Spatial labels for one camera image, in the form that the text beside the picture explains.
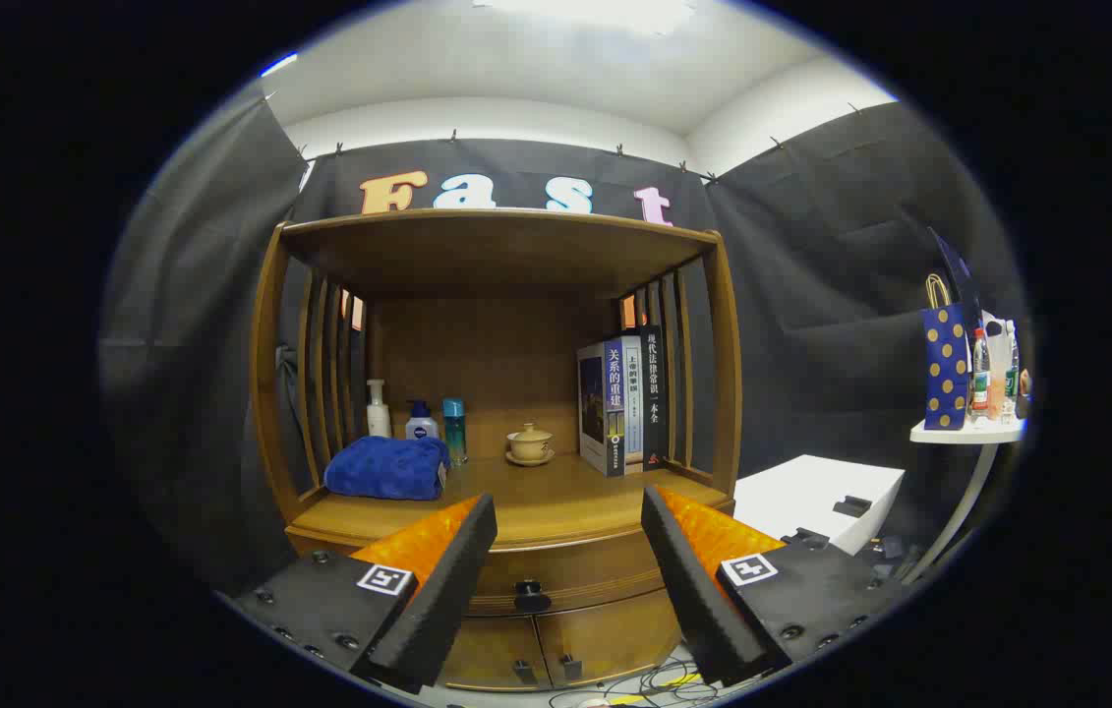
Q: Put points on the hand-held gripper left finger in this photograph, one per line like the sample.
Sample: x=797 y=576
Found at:
x=438 y=600

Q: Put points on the wooden cabinet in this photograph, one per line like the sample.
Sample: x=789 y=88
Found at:
x=497 y=344

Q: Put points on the blue dotted gift bag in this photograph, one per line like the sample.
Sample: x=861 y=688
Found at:
x=945 y=374

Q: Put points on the white lotion bottle blue cap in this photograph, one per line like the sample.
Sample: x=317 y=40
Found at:
x=421 y=429

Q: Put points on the book with pale spine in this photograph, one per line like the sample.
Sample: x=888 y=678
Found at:
x=634 y=393

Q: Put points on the white pump bottle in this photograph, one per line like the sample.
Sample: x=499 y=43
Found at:
x=379 y=418

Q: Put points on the beige lidded teacup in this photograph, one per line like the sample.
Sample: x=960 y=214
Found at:
x=529 y=445

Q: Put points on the clear bottle green label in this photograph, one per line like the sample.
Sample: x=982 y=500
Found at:
x=1012 y=374

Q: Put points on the grey book blue spine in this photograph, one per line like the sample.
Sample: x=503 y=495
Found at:
x=593 y=403

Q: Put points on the wooden cabinet door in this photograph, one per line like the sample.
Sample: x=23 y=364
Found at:
x=487 y=654
x=614 y=634

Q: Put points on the black equipment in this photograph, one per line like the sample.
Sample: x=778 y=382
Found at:
x=875 y=560

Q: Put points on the blue towel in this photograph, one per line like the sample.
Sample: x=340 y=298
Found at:
x=383 y=470

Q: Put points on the teal bottle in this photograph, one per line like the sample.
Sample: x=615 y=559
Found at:
x=455 y=433

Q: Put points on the white side table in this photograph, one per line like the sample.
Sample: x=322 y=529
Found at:
x=968 y=433

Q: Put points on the white box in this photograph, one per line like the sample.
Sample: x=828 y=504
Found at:
x=801 y=492

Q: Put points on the wooden countertop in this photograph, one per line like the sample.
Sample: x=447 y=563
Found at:
x=556 y=501

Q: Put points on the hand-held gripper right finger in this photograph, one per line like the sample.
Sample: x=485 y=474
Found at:
x=693 y=590

